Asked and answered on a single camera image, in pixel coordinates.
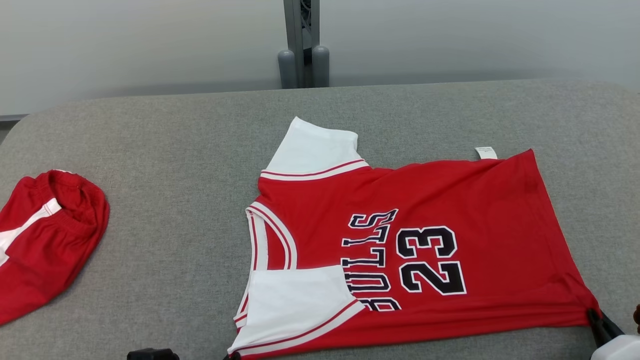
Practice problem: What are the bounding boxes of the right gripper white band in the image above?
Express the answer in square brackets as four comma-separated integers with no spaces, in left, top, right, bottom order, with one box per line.
[586,308,640,360]

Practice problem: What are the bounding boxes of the red Bulls 23 basketball jersey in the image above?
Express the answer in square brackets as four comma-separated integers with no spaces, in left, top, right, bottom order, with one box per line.
[227,116,601,360]

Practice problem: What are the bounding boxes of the red basketball shorts white stripe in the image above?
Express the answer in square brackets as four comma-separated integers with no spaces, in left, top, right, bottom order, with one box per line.
[0,169,111,327]

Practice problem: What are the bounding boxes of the grey fabric sofa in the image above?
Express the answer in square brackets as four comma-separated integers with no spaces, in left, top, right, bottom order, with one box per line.
[0,78,640,360]

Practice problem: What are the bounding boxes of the grey metal frame post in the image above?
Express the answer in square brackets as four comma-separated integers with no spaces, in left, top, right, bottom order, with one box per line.
[277,0,331,90]

